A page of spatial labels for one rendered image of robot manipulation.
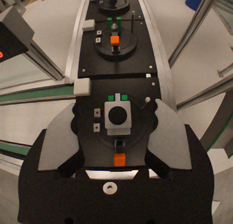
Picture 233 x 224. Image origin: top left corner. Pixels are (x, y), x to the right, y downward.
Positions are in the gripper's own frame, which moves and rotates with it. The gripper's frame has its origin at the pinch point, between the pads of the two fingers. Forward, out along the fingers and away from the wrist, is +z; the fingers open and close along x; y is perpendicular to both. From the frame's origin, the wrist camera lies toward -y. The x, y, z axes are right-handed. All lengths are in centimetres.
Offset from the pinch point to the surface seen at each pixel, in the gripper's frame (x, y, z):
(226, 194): 165, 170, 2
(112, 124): -0.9, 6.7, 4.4
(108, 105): -1.4, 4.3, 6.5
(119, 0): 3, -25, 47
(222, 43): 67, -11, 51
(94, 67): -6.6, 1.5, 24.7
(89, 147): -7.8, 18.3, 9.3
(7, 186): -192, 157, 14
